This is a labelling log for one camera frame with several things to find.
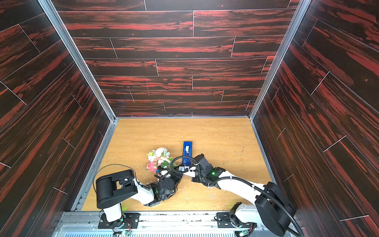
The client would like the pink artificial flower bouquet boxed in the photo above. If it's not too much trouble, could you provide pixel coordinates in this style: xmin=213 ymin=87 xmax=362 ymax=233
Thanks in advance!
xmin=147 ymin=147 xmax=173 ymax=172

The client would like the aluminium corner post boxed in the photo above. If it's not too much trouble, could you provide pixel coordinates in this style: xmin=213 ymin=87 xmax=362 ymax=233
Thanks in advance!
xmin=38 ymin=0 xmax=117 ymax=123
xmin=250 ymin=0 xmax=311 ymax=125

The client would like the aluminium front rail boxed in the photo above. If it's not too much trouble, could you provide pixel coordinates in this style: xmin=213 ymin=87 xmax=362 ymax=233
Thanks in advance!
xmin=53 ymin=210 xmax=306 ymax=237

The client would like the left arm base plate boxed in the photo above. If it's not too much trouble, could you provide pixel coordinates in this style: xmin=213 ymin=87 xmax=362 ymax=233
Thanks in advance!
xmin=98 ymin=212 xmax=140 ymax=230

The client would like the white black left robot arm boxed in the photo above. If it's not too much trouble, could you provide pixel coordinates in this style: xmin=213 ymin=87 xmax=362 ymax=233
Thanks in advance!
xmin=93 ymin=165 xmax=183 ymax=223

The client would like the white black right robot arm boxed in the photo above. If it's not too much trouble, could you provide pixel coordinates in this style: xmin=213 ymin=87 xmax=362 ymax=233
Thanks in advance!
xmin=192 ymin=154 xmax=304 ymax=237

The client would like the aluminium right corner post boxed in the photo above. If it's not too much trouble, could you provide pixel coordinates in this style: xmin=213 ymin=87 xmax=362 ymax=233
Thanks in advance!
xmin=250 ymin=0 xmax=311 ymax=125

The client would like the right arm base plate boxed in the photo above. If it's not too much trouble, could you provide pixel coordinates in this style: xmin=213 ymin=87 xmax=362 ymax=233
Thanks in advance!
xmin=214 ymin=212 xmax=257 ymax=229

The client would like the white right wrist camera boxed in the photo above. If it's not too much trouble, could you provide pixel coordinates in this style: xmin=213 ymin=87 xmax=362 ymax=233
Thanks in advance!
xmin=178 ymin=166 xmax=196 ymax=177

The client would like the aluminium left corner post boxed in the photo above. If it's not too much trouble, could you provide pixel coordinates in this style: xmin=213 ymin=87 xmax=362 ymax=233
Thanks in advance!
xmin=38 ymin=0 xmax=117 ymax=123

